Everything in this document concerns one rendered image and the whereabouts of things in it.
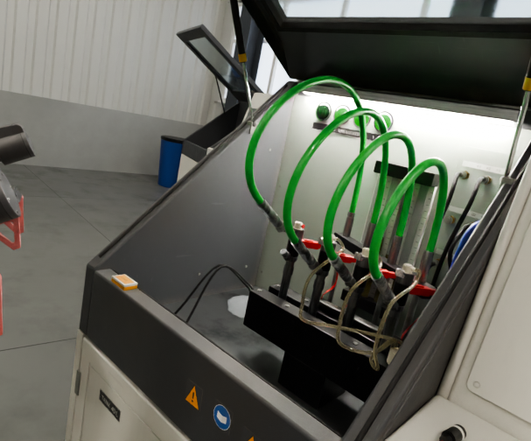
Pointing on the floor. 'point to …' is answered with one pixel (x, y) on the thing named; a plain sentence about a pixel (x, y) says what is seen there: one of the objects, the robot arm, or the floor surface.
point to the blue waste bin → (170, 160)
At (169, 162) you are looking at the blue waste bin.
